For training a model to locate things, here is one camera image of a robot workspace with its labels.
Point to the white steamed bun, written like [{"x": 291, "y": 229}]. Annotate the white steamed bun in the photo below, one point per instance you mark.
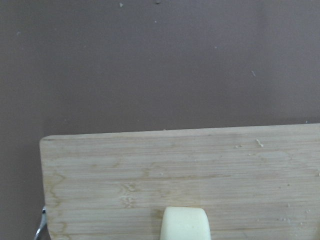
[{"x": 185, "y": 223}]

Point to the wooden cutting board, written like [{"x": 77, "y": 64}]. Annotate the wooden cutting board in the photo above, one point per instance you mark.
[{"x": 254, "y": 183}]

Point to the metal board handle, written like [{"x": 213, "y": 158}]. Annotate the metal board handle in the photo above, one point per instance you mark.
[{"x": 42, "y": 231}]

